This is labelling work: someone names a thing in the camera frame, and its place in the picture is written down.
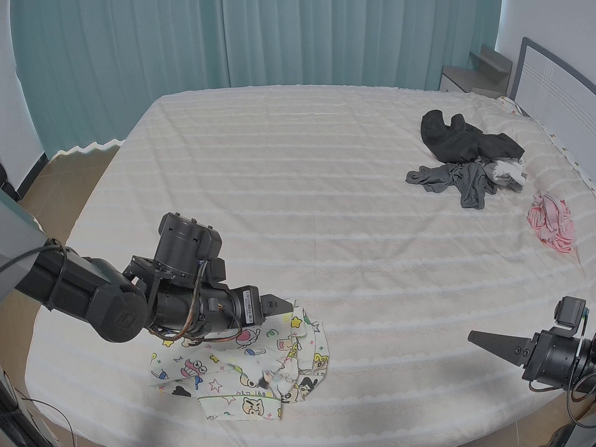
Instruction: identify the pink garment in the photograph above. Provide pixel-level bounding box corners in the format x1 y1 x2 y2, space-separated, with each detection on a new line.
527 191 574 254

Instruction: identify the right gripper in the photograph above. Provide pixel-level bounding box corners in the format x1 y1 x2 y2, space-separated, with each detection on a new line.
468 329 583 385

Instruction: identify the black cable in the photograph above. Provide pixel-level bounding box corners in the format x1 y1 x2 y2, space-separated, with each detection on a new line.
0 244 67 273
18 387 76 447
565 374 596 431

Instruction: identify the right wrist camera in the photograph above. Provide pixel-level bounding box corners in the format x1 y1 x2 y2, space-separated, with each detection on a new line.
556 297 587 328

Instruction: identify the black garment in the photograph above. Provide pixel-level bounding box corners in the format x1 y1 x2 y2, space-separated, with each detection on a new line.
420 109 526 164

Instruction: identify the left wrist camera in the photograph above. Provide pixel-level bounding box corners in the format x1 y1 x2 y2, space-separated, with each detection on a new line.
200 256 227 290

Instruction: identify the white printed pyjama top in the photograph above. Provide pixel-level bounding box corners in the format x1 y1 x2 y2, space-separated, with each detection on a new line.
148 303 331 422

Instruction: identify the dark grey garment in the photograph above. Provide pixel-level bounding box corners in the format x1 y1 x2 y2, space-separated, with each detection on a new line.
406 161 499 210

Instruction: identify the grey bedside table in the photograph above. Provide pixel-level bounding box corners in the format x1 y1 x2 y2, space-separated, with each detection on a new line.
440 45 513 97

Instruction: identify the bed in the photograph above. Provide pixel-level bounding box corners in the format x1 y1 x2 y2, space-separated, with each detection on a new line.
23 37 596 447

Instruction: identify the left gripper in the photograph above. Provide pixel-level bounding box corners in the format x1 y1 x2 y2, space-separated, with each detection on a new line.
187 286 295 338

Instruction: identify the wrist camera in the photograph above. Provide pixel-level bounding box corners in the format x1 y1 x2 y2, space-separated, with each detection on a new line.
200 256 227 290
556 297 587 328

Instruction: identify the white garment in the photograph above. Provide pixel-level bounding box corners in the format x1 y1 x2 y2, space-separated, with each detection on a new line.
484 157 528 192

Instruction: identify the blue-green curtain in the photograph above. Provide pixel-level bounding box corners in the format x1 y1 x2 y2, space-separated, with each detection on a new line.
221 0 506 93
10 0 232 157

